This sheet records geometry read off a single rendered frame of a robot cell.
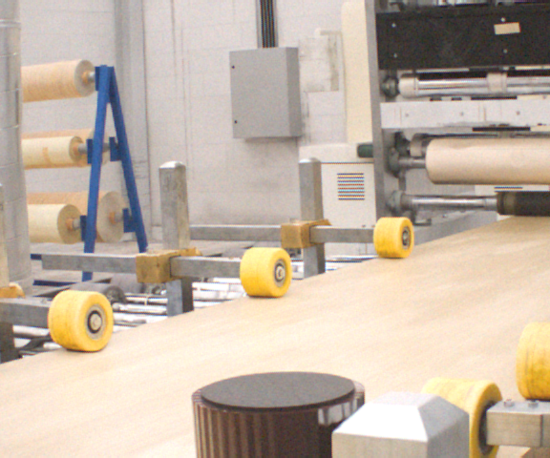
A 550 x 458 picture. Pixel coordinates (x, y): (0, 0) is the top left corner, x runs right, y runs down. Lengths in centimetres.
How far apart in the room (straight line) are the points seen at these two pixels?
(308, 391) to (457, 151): 275
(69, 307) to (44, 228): 597
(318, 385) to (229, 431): 4
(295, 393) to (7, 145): 409
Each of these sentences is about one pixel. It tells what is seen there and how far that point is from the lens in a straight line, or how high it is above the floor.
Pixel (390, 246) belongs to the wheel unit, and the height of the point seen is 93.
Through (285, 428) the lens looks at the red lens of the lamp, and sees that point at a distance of 38.
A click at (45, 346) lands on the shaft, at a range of 213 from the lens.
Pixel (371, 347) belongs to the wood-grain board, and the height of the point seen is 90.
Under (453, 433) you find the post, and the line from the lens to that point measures 39.
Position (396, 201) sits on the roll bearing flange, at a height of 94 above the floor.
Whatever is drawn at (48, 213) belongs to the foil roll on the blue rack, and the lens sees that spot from 752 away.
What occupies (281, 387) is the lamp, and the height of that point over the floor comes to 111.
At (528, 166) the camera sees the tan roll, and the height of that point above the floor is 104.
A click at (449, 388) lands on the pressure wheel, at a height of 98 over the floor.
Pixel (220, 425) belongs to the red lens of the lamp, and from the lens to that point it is 39.
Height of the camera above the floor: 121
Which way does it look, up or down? 6 degrees down
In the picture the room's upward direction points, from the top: 3 degrees counter-clockwise
